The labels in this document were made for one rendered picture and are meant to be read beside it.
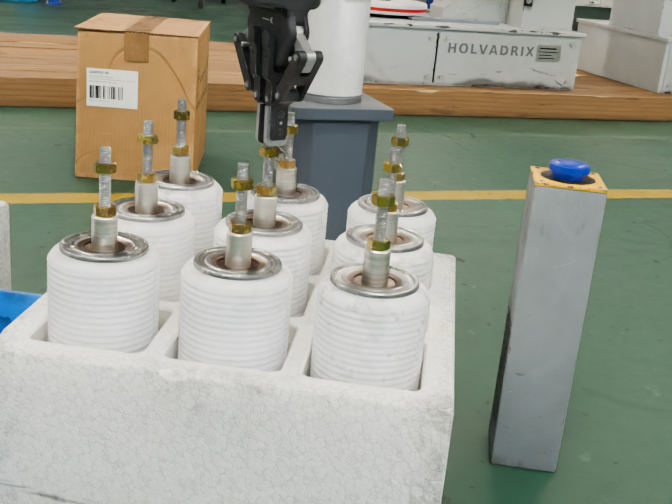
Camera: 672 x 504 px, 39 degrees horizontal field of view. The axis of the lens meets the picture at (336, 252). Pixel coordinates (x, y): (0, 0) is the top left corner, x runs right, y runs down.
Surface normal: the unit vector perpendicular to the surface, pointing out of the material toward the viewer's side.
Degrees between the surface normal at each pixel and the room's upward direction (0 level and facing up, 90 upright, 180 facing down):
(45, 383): 90
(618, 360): 0
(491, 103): 90
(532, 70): 90
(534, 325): 90
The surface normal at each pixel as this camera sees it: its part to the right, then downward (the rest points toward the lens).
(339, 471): -0.12, 0.32
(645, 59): -0.95, 0.03
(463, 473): 0.09, -0.94
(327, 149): 0.32, 0.33
